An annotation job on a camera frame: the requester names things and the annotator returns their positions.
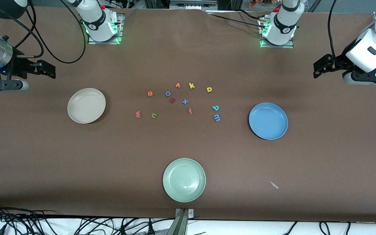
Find brown table cover sheet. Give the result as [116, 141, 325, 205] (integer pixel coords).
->
[0, 6, 376, 223]

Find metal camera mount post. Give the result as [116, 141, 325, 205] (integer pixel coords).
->
[174, 208, 195, 235]

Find blue plate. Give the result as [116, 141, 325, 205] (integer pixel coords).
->
[249, 102, 289, 140]

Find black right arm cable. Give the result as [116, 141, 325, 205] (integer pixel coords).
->
[12, 0, 87, 64]

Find black base cable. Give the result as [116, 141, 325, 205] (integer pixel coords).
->
[206, 12, 264, 28]

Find beige brown plate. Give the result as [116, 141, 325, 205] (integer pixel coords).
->
[67, 88, 106, 124]

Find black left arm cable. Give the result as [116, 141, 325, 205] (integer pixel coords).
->
[327, 0, 340, 62]

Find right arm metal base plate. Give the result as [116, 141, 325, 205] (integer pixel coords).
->
[88, 14, 124, 44]

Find orange artificial flowers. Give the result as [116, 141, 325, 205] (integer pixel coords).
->
[248, 0, 273, 8]

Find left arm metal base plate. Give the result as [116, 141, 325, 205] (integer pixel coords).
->
[259, 18, 294, 49]

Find pale green plate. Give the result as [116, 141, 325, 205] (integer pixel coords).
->
[163, 158, 206, 203]

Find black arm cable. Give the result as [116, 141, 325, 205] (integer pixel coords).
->
[12, 0, 87, 64]
[327, 0, 340, 62]

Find aluminium frame rail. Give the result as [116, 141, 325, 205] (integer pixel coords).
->
[169, 0, 218, 11]

